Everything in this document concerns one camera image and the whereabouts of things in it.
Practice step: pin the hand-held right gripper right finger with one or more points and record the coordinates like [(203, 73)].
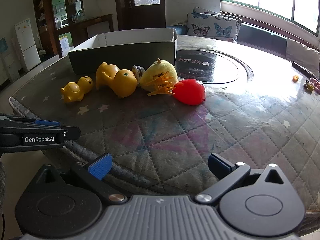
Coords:
[(217, 165)]

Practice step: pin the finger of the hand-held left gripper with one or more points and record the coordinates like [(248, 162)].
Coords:
[(46, 123)]

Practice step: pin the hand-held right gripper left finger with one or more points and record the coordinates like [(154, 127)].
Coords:
[(101, 166)]

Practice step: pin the small yellow duck toy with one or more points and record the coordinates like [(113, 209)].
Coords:
[(75, 90)]

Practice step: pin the red balloon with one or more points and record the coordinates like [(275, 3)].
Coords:
[(190, 91)]

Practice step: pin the large yellow duck toy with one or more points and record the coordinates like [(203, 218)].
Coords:
[(120, 82)]

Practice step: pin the small astronaut figure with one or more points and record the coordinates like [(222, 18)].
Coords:
[(138, 70)]

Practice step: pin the grey cardboard box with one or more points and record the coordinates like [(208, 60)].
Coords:
[(125, 55)]

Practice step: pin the yellow plush chick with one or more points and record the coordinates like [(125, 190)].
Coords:
[(157, 73)]

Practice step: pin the small items at table edge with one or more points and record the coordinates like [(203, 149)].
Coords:
[(316, 82)]

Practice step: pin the white paper sheet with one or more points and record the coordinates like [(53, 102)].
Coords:
[(63, 42)]

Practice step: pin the white refrigerator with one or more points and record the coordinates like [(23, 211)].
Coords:
[(26, 42)]

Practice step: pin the round black hot plate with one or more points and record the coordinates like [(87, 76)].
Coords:
[(212, 67)]

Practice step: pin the wooden sideboard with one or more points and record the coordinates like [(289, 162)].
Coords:
[(82, 30)]

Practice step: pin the white microwave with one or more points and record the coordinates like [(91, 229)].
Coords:
[(64, 23)]

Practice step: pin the tall wooden cabinet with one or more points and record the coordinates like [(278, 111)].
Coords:
[(47, 7)]

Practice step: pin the small orange block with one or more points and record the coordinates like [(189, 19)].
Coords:
[(295, 78)]

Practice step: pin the small yellow toy vehicle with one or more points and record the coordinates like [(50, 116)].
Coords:
[(308, 85)]

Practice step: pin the black remote control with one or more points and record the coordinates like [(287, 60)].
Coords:
[(303, 69)]

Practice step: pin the dark green sofa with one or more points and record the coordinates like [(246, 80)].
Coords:
[(262, 40)]

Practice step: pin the dark wooden door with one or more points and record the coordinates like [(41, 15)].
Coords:
[(125, 12)]

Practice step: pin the butterfly print pillow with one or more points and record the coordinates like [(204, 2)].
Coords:
[(212, 26), (200, 10)]

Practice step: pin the white cushion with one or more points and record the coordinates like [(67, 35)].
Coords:
[(302, 55)]

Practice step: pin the blue cushion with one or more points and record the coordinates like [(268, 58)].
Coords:
[(175, 28)]

